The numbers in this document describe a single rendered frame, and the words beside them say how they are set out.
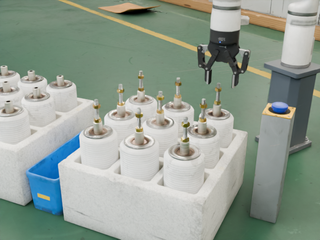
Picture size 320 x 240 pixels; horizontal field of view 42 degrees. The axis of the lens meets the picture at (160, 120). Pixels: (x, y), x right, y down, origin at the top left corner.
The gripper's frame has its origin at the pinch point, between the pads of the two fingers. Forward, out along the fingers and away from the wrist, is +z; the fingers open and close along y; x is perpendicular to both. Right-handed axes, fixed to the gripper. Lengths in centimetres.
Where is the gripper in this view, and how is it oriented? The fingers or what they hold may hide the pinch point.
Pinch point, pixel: (221, 80)
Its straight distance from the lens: 113.6
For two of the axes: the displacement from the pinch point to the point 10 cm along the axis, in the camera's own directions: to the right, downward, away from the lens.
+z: 0.0, 9.0, 4.3
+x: 4.1, -3.9, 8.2
